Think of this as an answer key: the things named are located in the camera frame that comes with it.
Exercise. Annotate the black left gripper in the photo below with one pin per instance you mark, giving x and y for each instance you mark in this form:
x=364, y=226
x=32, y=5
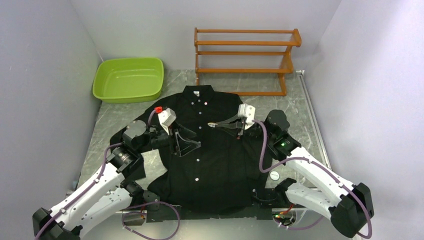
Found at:
x=184, y=146

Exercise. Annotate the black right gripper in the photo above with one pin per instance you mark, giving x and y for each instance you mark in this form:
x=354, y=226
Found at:
x=234, y=122

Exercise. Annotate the black button shirt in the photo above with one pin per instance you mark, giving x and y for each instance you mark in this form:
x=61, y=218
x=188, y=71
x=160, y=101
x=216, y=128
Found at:
x=224, y=170

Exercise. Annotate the white round brooch back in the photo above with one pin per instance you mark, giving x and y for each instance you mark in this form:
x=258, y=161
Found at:
x=274, y=175

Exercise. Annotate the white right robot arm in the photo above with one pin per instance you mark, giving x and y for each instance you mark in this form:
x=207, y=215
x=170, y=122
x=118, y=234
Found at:
x=348, y=206

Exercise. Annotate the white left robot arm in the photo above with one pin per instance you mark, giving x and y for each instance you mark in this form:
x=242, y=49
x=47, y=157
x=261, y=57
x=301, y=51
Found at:
x=113, y=186

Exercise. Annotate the orange wooden shoe rack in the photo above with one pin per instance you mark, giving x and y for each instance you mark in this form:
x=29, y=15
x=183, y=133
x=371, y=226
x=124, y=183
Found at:
x=246, y=51

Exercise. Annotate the green plastic basin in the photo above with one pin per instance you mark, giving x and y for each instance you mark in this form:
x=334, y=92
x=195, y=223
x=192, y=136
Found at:
x=129, y=80

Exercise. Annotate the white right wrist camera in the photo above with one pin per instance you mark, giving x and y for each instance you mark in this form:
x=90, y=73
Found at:
x=246, y=114

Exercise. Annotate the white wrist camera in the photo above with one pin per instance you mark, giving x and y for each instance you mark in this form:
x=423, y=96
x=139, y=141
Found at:
x=246, y=114
x=166, y=118

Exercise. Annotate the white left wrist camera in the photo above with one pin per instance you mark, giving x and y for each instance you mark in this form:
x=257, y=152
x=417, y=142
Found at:
x=166, y=118

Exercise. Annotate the aluminium table edge rail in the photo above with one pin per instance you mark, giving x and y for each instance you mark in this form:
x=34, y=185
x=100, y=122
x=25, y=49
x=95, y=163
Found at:
x=315, y=126

